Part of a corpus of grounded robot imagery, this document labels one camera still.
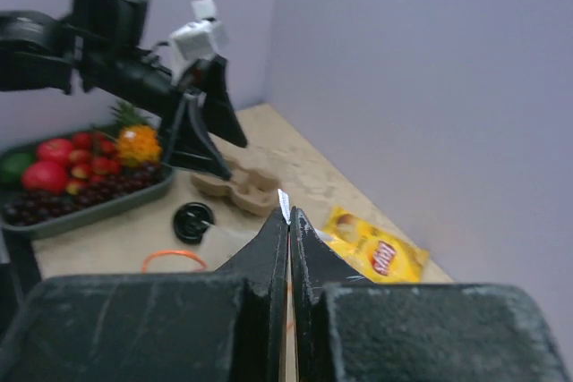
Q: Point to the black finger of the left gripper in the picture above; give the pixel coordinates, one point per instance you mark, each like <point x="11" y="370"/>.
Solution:
<point x="190" y="146"/>
<point x="217" y="110"/>

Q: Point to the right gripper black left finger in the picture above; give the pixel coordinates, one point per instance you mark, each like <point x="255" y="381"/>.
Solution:
<point x="224" y="325"/>

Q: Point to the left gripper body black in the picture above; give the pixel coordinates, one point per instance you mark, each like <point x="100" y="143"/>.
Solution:
<point x="189" y="87"/>

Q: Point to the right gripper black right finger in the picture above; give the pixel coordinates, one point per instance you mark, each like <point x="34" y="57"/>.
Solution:
<point x="347" y="328"/>

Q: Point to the cardboard cup carrier tray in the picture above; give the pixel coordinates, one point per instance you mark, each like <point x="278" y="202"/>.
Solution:
<point x="253" y="190"/>

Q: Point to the single white straw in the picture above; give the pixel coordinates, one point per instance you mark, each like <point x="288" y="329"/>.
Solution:
<point x="284" y="203"/>

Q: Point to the brown paper takeout bag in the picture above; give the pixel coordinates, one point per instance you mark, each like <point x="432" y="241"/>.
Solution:
<point x="218" y="245"/>

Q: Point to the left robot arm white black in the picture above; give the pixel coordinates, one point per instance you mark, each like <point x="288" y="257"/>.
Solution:
<point x="99" y="40"/>

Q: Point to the toy pineapple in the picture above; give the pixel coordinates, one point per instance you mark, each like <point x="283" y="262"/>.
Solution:
<point x="137" y="141"/>

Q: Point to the yellow Lays chips bag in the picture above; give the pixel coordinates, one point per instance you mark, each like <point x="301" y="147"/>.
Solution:
<point x="376" y="254"/>

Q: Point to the small red fruits cluster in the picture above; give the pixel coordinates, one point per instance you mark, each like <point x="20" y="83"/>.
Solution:
<point x="92" y="160"/>

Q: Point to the grey fruit tray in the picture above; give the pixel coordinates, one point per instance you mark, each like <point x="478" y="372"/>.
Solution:
<point x="80" y="218"/>

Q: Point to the large red apple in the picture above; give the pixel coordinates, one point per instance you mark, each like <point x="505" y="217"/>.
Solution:
<point x="57" y="150"/>

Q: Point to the dark grapes bunch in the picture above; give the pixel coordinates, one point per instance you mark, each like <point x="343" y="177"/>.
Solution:
<point x="34" y="207"/>

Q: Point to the green lime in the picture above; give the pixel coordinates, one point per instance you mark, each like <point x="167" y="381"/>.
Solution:
<point x="13" y="166"/>

